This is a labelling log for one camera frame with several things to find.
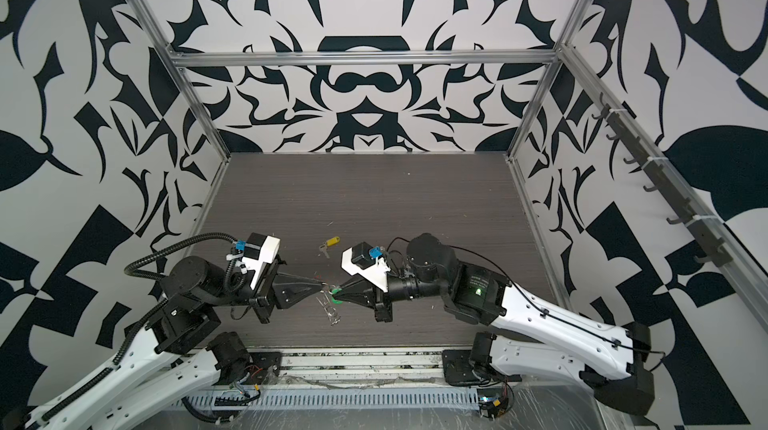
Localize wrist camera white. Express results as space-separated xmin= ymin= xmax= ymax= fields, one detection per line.
xmin=341 ymin=242 xmax=390 ymax=292
xmin=228 ymin=233 xmax=281 ymax=290

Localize wall hook rack dark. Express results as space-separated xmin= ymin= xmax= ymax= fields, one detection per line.
xmin=594 ymin=102 xmax=733 ymax=267

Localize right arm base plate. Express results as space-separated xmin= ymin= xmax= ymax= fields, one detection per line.
xmin=441 ymin=349 xmax=522 ymax=387

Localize large wire keyring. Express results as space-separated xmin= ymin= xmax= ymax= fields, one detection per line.
xmin=316 ymin=289 xmax=341 ymax=326

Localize white slotted cable duct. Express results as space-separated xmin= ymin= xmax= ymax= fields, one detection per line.
xmin=189 ymin=387 xmax=479 ymax=411

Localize black corrugated cable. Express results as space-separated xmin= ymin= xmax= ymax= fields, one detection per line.
xmin=124 ymin=232 xmax=238 ymax=282

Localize silver key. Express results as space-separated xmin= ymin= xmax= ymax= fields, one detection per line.
xmin=319 ymin=243 xmax=330 ymax=259

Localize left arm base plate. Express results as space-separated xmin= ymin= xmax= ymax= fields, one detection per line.
xmin=239 ymin=350 xmax=283 ymax=386

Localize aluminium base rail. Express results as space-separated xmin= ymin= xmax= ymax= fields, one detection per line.
xmin=104 ymin=344 xmax=616 ymax=392

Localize small circuit board green led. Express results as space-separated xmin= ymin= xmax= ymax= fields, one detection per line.
xmin=478 ymin=385 xmax=514 ymax=420

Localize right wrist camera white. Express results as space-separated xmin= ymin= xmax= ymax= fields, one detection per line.
xmin=341 ymin=242 xmax=390 ymax=292

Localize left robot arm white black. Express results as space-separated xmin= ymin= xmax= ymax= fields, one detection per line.
xmin=1 ymin=256 xmax=323 ymax=429

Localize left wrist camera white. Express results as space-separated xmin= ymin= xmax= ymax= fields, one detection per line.
xmin=228 ymin=233 xmax=281 ymax=290

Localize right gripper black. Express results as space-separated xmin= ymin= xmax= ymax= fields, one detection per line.
xmin=337 ymin=265 xmax=456 ymax=321

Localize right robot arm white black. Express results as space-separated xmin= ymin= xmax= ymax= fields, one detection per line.
xmin=332 ymin=233 xmax=655 ymax=416

